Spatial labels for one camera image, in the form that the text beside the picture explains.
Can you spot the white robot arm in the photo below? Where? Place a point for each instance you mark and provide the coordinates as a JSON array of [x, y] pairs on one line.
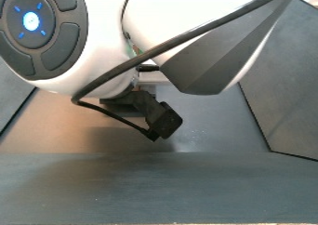
[[62, 43]]

